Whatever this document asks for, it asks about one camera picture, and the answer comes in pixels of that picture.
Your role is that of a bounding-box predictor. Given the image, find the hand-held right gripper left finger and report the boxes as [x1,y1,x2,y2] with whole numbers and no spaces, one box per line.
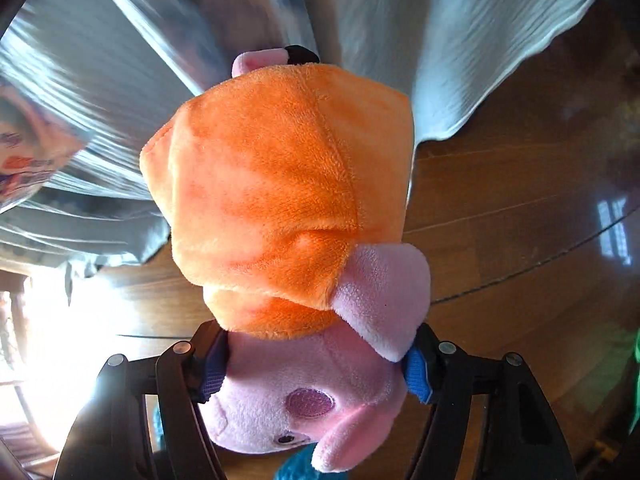
[52,320,231,480]

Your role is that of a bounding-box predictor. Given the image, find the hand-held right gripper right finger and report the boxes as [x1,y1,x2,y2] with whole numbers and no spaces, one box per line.
[400,322,581,480]

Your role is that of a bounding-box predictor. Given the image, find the fluffy grey-blue plush toy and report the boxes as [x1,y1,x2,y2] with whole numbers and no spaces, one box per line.
[152,400,321,480]

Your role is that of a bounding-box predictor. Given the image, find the pink pig plush orange dress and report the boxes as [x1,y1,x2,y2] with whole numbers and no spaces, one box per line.
[140,46,432,473]

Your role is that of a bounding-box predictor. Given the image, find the green object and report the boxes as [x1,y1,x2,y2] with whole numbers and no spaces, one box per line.
[631,327,640,411]

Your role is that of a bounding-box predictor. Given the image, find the pink tissue pack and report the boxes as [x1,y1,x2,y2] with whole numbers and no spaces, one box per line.
[0,72,98,213]

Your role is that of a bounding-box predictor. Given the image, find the striped white tablecloth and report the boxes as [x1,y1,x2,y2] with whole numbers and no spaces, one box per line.
[0,0,598,281]

